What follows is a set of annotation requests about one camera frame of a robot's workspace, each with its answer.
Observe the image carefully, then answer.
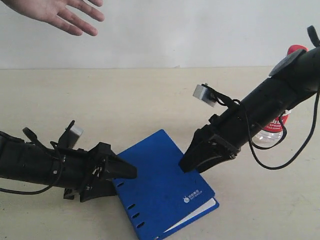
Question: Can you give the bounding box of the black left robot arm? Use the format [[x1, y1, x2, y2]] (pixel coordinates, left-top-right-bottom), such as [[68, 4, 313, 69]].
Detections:
[[0, 132, 138, 203]]

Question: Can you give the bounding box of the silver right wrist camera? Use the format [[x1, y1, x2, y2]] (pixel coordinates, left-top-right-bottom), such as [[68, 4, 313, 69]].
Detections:
[[192, 84, 218, 107]]

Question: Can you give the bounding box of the clear water bottle red label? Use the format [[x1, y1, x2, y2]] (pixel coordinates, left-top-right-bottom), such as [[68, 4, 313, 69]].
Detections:
[[252, 44, 308, 148]]

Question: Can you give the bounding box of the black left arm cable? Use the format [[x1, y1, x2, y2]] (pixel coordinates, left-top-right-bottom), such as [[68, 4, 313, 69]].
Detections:
[[0, 126, 66, 195]]

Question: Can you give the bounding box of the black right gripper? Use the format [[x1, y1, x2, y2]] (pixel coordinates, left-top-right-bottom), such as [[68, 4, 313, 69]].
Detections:
[[178, 99, 253, 173]]

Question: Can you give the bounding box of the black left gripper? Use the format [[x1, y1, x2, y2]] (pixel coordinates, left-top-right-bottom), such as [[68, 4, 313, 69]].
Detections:
[[59, 142, 138, 202]]

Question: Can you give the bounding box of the person's open bare hand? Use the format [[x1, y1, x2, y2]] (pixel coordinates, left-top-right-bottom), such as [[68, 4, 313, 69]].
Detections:
[[3, 0, 105, 37]]

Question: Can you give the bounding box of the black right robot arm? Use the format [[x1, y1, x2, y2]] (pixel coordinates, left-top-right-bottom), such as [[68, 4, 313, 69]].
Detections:
[[179, 26, 320, 173]]

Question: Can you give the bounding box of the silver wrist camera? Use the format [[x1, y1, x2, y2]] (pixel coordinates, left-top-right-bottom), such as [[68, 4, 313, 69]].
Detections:
[[57, 120, 84, 149], [192, 84, 218, 107]]

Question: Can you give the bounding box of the blue ring-binder notebook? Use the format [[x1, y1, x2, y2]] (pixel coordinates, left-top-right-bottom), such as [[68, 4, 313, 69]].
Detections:
[[113, 129, 220, 240]]

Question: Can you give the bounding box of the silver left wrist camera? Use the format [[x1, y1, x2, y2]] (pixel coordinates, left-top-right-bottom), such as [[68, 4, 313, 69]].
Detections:
[[57, 120, 84, 149]]

